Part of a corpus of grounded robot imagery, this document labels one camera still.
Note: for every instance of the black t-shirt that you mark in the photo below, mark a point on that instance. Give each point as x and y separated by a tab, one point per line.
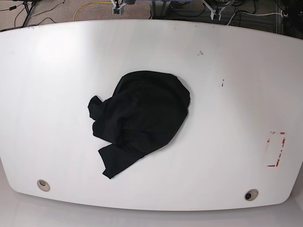
144	114

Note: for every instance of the red tape rectangle marking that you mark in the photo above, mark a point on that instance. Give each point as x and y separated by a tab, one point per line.
274	148

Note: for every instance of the black tripod stand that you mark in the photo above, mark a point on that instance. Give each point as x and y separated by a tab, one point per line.
28	6

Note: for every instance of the right table cable grommet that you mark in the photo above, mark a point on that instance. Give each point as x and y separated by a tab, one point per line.
251	195

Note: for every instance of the table cable grommet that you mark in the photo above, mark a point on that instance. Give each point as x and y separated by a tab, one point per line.
251	195
43	185

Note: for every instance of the left table cable grommet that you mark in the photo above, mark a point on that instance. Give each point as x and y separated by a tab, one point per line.
43	185

